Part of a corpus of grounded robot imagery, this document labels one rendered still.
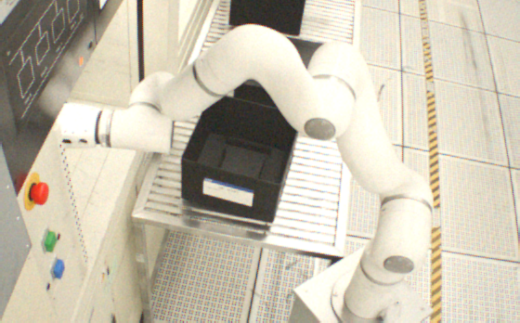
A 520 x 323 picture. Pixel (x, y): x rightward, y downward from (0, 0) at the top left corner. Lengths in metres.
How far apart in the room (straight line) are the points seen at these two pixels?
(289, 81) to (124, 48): 0.76
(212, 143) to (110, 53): 0.43
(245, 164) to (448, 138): 1.64
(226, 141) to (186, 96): 0.75
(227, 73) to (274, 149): 0.83
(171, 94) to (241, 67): 0.18
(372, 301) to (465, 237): 1.41
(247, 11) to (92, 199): 1.02
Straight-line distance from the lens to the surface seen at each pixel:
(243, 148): 1.91
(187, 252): 2.58
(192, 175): 1.69
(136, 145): 1.34
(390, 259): 1.28
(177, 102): 1.20
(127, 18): 1.66
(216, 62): 1.11
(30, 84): 0.97
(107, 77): 1.82
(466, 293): 2.73
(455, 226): 2.92
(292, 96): 1.05
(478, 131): 3.42
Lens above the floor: 2.17
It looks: 47 degrees down
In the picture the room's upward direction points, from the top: 9 degrees clockwise
